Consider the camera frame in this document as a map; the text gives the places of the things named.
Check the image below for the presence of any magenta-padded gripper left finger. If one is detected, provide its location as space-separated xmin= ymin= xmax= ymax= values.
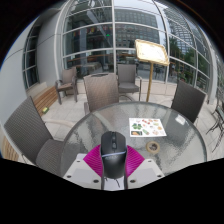
xmin=63 ymin=143 xmax=108 ymax=191

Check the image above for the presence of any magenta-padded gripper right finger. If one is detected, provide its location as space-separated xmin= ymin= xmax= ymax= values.
xmin=123 ymin=144 xmax=165 ymax=191

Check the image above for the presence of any black computer mouse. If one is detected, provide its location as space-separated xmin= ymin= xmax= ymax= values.
xmin=100 ymin=130 xmax=128 ymax=179

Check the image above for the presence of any brown tape roll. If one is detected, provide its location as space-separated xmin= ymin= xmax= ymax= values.
xmin=146 ymin=140 xmax=161 ymax=153

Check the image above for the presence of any colourful laminated menu card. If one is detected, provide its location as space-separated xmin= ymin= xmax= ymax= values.
xmin=128 ymin=117 xmax=167 ymax=138

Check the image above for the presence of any brown wicker chair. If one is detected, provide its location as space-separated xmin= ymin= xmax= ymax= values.
xmin=54 ymin=66 xmax=80 ymax=105
xmin=116 ymin=63 xmax=143 ymax=102
xmin=82 ymin=73 xmax=134 ymax=116
xmin=3 ymin=95 xmax=78 ymax=178
xmin=170 ymin=79 xmax=208 ymax=125

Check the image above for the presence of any wooden slat bench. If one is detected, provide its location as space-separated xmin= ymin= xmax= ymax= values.
xmin=1 ymin=135 xmax=20 ymax=163
xmin=33 ymin=85 xmax=59 ymax=116

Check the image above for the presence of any dark metal bistro table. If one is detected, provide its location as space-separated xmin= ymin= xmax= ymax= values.
xmin=205 ymin=96 xmax=224 ymax=153

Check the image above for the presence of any gold menu stand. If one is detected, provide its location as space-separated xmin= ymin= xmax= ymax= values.
xmin=134 ymin=38 xmax=170 ymax=103

